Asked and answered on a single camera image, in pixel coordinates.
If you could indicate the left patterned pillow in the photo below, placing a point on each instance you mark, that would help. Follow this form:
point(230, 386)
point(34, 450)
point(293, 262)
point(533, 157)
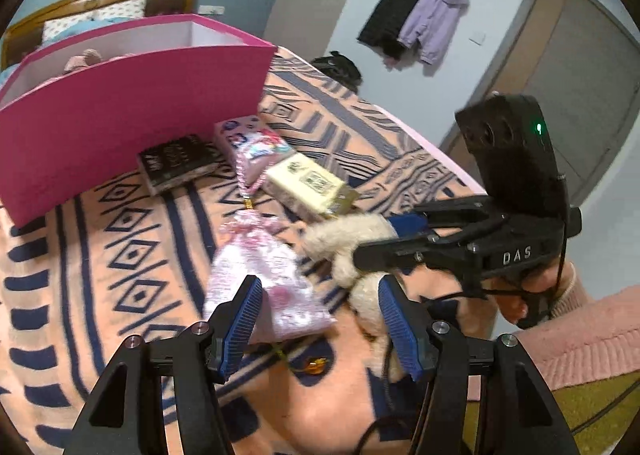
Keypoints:
point(54, 27)

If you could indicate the black camera box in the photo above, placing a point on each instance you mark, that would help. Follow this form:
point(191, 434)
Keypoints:
point(510, 142)

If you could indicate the patterned pillow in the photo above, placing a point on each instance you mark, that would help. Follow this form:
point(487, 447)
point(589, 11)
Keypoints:
point(127, 9)
point(54, 27)

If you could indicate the black bag on floor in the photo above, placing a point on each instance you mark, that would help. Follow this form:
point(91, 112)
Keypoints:
point(340, 68)

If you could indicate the lilac hooded jacket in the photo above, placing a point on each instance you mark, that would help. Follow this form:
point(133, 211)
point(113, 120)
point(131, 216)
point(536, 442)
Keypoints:
point(430, 26)

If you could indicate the gold tissue pack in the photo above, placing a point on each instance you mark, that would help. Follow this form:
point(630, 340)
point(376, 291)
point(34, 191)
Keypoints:
point(308, 190)

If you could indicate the person's hand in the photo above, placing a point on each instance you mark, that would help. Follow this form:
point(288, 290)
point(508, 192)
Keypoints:
point(553, 280)

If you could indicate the black puffer jacket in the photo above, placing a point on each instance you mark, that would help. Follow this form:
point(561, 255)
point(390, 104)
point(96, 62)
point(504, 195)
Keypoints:
point(382, 29)

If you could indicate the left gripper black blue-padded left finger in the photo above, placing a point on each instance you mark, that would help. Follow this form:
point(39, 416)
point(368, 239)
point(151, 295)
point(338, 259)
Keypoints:
point(124, 413)

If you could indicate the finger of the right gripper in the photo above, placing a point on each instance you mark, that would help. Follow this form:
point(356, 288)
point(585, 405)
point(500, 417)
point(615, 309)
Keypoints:
point(408, 224)
point(415, 252)

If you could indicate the cream teddy bear plush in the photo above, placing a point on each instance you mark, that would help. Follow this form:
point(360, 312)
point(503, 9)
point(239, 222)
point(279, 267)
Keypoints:
point(336, 240)

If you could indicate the wooden bed headboard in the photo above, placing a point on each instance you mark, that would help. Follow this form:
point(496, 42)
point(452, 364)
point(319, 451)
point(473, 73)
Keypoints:
point(24, 36)

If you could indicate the right patterned pillow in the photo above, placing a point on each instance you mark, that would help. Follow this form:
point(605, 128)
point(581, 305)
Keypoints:
point(127, 9)

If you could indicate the white wall switch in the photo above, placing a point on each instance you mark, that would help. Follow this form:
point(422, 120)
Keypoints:
point(478, 38)

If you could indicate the floral pink tissue pack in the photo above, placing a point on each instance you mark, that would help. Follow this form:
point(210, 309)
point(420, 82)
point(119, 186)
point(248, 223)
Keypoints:
point(248, 143)

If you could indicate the wooden door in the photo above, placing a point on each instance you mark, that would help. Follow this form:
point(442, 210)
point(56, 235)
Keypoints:
point(582, 65)

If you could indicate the light blue floral duvet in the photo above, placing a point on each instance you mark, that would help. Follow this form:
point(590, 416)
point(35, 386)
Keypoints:
point(76, 29)

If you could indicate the pink storage box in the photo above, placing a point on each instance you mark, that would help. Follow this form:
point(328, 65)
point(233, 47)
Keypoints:
point(160, 79)

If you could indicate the pink brocade sachet pouch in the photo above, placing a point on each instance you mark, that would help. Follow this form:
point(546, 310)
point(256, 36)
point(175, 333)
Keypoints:
point(290, 308)

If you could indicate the pink sweater forearm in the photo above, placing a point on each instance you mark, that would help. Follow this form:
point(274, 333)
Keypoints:
point(586, 340)

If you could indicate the black Face tissue pack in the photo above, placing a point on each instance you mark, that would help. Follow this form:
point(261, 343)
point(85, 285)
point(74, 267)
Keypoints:
point(170, 164)

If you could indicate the pink knitted plush toy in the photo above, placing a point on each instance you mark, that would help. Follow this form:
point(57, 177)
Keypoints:
point(87, 58)

